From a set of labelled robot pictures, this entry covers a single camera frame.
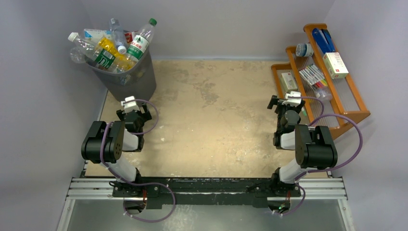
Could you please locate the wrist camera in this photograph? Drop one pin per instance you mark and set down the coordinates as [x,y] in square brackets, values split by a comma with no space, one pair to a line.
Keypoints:
[130,102]
[293,98]

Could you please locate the green label clear bottle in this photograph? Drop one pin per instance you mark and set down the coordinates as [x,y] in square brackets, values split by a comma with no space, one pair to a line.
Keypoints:
[101,57]

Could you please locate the grey mesh waste bin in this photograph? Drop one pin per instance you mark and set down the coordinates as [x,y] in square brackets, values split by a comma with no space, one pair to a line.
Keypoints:
[139,81]

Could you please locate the white red box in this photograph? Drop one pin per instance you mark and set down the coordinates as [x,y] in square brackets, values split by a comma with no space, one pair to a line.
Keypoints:
[335,65]

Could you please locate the pack of coloured markers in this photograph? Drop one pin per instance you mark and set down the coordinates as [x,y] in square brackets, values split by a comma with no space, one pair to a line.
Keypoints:
[313,77]

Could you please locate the blue label water bottle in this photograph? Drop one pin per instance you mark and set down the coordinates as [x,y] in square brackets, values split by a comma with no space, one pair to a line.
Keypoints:
[95,34]

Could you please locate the green white small box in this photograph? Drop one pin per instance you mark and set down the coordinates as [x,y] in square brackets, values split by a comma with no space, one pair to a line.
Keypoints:
[288,82]

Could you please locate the amber tea bottle red label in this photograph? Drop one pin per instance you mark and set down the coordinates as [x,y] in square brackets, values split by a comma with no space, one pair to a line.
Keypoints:
[129,36]

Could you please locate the green white label bottle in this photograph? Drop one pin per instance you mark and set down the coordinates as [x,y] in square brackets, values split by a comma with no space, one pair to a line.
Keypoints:
[141,41]

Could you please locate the small clear jar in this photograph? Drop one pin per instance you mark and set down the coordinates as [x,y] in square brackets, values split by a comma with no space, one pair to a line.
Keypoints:
[323,93]

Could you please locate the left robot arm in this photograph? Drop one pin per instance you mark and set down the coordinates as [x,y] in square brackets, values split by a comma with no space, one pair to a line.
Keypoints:
[105,142]

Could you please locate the yellow plastic bottle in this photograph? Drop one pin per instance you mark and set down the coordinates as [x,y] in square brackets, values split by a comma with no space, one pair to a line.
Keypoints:
[122,62]

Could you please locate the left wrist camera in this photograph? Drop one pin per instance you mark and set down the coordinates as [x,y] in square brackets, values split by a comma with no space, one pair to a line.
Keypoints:
[130,102]

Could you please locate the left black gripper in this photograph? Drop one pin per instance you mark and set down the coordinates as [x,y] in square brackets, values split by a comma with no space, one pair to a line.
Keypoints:
[145,116]

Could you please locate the round tape roll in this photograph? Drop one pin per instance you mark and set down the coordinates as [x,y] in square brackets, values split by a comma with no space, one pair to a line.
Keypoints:
[304,50]

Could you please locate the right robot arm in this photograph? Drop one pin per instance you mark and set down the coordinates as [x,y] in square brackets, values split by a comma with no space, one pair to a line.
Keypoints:
[313,146]

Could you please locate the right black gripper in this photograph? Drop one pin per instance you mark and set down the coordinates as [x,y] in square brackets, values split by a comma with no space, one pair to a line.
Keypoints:
[281,105]

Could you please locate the wooden tiered rack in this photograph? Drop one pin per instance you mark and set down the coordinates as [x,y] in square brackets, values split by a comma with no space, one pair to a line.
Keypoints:
[346,99]

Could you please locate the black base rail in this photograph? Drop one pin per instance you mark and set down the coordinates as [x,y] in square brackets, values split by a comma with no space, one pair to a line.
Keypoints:
[257,192]

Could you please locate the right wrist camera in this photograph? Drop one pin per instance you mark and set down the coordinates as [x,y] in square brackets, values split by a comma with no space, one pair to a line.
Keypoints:
[293,98]

